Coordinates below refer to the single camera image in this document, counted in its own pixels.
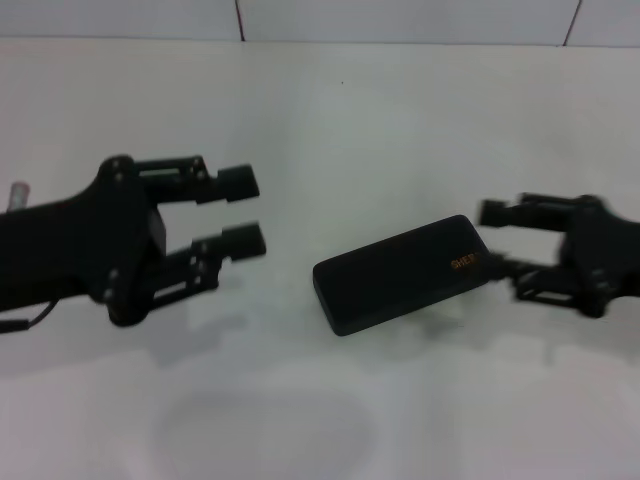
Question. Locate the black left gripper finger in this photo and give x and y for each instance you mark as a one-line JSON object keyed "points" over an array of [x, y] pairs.
{"points": [[235, 185], [245, 240]]}

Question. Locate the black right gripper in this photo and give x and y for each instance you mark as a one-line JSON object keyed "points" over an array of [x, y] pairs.
{"points": [[605, 250]]}

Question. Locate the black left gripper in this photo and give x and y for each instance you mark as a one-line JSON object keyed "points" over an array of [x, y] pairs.
{"points": [[75, 250]]}

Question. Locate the black glasses case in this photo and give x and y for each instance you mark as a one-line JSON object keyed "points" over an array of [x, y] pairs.
{"points": [[400, 275]]}

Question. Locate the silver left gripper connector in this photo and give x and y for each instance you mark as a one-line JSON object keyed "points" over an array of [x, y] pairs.
{"points": [[20, 192]]}

